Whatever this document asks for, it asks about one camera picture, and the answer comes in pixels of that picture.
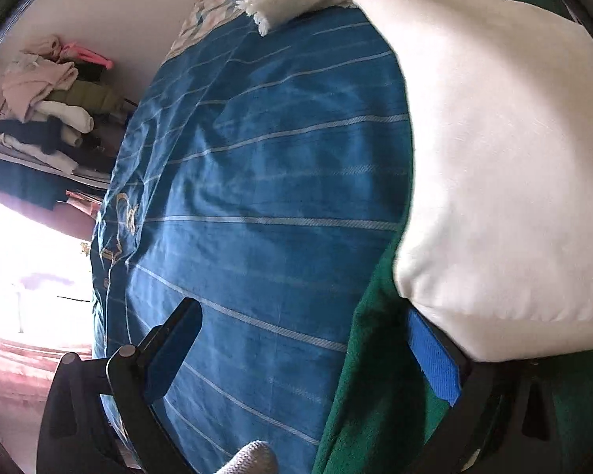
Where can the bright pink garment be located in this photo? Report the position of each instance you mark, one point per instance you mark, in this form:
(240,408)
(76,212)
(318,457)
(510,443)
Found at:
(86,54)

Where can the dark green hanging garment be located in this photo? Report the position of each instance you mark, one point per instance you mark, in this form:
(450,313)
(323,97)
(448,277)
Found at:
(24,182)

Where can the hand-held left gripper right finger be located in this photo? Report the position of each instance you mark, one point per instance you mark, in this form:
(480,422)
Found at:
(432,360)

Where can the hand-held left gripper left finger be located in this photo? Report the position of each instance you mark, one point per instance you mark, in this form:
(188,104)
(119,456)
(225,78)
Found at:
(160,360)

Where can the blue striped plaid bed sheet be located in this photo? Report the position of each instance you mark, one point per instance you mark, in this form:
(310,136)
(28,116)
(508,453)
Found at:
(257,182)

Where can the green garment with white stripes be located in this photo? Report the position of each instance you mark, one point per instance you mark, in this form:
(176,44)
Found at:
(375,405)

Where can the pink fleece garment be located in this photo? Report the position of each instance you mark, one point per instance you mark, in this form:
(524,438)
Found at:
(29,84)

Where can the black garment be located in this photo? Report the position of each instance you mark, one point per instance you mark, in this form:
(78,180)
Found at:
(29,133)

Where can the olive green vest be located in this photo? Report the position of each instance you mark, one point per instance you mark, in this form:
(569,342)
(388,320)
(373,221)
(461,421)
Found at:
(86,95)

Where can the person's left hand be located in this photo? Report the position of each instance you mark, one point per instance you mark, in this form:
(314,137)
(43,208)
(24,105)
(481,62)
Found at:
(252,459)

